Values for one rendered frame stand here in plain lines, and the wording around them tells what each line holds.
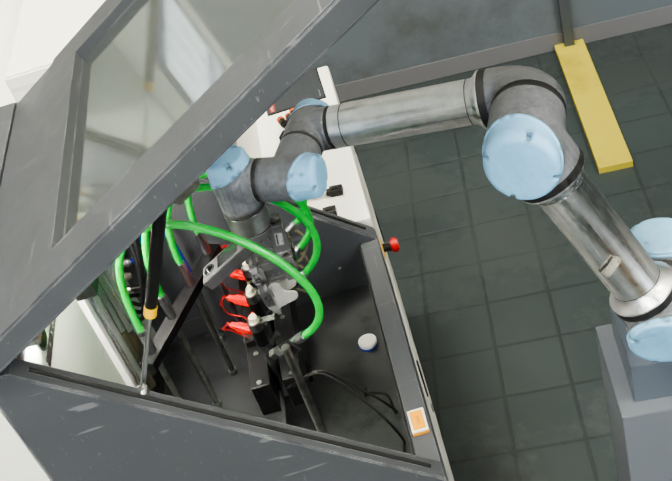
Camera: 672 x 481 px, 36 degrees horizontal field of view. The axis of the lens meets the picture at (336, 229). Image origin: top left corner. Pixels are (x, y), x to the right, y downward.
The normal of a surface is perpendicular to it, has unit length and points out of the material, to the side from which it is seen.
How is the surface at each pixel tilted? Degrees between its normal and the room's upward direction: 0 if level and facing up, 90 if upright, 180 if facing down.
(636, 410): 0
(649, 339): 97
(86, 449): 90
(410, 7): 90
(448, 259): 0
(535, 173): 83
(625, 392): 0
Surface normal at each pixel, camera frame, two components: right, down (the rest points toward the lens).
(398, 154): -0.26, -0.74
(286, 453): 0.15, 0.61
